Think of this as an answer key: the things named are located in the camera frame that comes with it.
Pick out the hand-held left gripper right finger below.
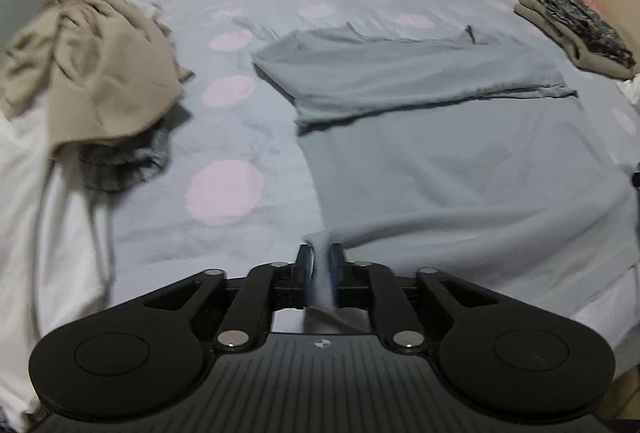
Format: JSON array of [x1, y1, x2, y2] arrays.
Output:
[[327, 243, 506, 355]]

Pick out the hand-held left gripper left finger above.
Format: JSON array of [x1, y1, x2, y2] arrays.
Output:
[[135, 243, 316, 355]]

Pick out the grey long-sleeve shirt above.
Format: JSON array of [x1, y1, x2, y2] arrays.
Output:
[[250, 23, 640, 329]]

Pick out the small white cloth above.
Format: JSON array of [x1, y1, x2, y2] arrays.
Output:
[[616, 74, 640, 106]]

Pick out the folded beige fleece blanket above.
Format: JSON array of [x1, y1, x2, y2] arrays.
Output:
[[514, 0, 638, 80]]

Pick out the folded dark floral pants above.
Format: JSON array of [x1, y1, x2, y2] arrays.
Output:
[[532, 0, 637, 68]]

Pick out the polka dot bed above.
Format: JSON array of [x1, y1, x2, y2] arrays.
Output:
[[0, 0, 640, 414]]

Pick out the dark grey garment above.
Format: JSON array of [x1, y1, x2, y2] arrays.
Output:
[[80, 118, 171, 193]]

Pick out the white garment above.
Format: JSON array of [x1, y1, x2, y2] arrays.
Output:
[[0, 106, 118, 429]]

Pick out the beige garment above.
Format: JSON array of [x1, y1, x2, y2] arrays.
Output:
[[0, 0, 193, 149]]

